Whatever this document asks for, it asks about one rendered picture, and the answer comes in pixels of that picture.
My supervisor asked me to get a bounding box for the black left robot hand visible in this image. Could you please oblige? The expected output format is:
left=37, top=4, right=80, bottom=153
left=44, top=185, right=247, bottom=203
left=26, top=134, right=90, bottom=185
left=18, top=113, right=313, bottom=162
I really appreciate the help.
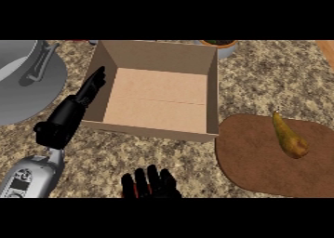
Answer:
left=32, top=65, right=108, bottom=151

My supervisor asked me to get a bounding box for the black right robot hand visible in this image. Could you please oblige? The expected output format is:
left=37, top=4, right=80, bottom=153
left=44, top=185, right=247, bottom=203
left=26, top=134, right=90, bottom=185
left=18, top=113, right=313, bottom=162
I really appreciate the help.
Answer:
left=120, top=164, right=183, bottom=199

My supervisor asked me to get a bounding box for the open cardboard box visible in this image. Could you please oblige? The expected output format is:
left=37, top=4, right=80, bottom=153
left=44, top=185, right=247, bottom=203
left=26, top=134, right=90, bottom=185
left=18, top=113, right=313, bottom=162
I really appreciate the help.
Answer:
left=80, top=40, right=221, bottom=144

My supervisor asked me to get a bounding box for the brown wooden cutting board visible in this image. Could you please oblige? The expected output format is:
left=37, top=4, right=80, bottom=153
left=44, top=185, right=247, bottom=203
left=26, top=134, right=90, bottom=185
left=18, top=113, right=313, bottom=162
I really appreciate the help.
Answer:
left=214, top=112, right=334, bottom=199

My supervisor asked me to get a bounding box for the long yellow-green bell pepper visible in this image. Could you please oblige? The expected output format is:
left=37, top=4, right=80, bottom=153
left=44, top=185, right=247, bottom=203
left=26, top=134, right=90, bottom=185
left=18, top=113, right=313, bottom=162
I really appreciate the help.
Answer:
left=270, top=110, right=310, bottom=160

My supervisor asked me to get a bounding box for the pale wooden board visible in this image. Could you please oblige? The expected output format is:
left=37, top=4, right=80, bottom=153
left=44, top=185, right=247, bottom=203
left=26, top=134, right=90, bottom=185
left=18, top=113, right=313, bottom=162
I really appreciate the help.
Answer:
left=314, top=40, right=334, bottom=82

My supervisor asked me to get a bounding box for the grey metal pot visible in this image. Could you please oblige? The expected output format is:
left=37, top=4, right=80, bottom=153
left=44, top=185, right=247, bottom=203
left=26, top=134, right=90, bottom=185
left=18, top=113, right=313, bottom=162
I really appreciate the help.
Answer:
left=0, top=40, right=69, bottom=126

